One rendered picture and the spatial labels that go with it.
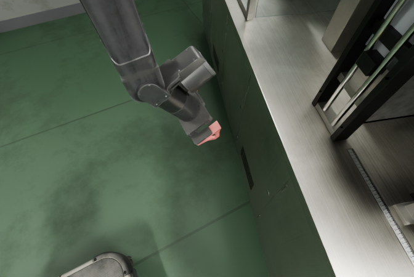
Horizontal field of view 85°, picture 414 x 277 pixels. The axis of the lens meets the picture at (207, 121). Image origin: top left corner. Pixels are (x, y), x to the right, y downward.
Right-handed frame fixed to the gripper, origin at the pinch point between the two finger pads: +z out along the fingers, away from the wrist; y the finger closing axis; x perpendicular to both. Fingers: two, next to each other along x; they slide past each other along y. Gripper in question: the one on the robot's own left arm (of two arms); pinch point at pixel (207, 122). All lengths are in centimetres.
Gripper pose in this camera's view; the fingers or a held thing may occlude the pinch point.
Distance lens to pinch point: 57.8
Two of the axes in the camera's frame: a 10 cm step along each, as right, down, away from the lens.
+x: -7.8, 6.0, 1.9
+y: -4.5, -7.4, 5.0
